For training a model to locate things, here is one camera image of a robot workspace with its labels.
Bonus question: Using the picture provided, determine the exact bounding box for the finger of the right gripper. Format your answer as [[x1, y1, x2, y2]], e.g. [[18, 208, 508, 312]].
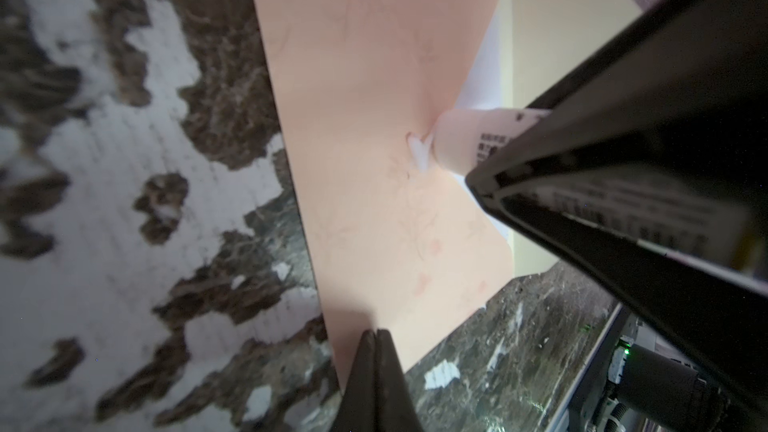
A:
[[466, 0, 767, 414]]

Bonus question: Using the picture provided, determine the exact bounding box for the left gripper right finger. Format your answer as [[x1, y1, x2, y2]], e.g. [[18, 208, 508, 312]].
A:
[[376, 329, 423, 432]]

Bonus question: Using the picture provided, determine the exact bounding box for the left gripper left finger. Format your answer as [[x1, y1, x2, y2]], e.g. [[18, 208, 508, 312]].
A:
[[330, 330, 377, 432]]

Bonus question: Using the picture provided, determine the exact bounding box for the peach paper envelope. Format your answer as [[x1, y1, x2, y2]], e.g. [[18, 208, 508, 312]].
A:
[[242, 0, 643, 385]]

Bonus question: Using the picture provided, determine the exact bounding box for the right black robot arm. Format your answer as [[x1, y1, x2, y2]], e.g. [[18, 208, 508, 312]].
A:
[[467, 0, 767, 431]]

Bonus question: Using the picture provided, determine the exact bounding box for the white glue stick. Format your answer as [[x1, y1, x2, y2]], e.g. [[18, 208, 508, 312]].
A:
[[406, 108, 550, 177]]

